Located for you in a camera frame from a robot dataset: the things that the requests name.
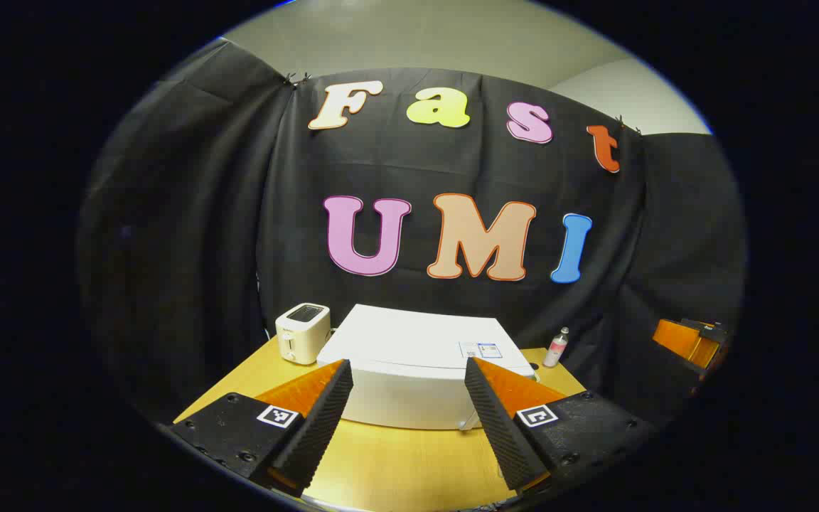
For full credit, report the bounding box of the clear bottle with pink label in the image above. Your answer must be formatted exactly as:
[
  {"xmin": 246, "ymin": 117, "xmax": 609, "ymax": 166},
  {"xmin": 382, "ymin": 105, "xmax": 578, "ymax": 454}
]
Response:
[{"xmin": 543, "ymin": 327, "xmax": 569, "ymax": 368}]

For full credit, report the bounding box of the cream toaster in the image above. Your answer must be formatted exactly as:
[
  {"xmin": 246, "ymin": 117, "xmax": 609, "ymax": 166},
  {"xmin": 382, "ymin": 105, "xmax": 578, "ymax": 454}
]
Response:
[{"xmin": 275, "ymin": 303, "xmax": 331, "ymax": 366}]

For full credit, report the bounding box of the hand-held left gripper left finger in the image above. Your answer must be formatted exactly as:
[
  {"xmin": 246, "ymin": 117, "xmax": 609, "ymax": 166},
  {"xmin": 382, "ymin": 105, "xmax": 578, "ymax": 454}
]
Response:
[{"xmin": 168, "ymin": 359, "xmax": 355, "ymax": 498}]

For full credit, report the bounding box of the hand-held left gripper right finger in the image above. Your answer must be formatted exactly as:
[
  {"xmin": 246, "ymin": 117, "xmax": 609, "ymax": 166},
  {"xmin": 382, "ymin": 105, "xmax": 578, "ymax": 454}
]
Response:
[{"xmin": 464, "ymin": 357, "xmax": 655, "ymax": 495}]

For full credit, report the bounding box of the white microwave oven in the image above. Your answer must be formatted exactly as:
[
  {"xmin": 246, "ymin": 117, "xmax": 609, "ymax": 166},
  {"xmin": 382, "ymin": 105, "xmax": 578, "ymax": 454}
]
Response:
[{"xmin": 316, "ymin": 304, "xmax": 538, "ymax": 432}]

